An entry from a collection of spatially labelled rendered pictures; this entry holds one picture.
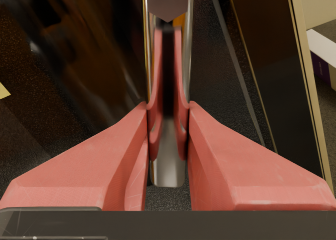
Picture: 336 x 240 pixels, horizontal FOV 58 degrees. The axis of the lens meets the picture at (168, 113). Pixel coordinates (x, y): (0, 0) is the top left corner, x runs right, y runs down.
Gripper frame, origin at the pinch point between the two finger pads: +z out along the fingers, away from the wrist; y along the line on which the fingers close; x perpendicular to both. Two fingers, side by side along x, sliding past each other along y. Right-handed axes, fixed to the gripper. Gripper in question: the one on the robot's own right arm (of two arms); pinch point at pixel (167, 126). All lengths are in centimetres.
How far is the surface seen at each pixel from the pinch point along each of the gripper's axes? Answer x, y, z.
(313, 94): 1.8, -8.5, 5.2
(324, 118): 15.0, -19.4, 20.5
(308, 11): 10, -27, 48
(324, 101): 14.5, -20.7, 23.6
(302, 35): -1.8, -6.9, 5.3
